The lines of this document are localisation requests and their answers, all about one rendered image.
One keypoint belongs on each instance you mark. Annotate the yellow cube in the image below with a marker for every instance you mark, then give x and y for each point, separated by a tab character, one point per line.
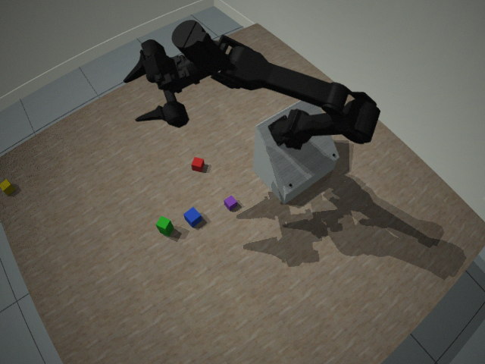
7	187

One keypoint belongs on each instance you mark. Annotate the blue block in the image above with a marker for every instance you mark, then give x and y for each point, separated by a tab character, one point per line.
192	217

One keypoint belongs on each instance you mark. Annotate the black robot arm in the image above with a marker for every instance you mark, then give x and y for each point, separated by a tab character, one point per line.
245	68

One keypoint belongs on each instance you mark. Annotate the purple cube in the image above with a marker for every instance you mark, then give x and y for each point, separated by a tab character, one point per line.
230	203

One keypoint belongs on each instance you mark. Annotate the red block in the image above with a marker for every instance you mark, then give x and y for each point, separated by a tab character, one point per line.
197	164

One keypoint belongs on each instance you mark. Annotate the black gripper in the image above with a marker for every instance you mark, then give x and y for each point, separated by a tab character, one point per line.
173	112

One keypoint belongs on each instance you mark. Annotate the green block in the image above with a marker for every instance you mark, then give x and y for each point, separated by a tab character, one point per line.
169	232
164	224

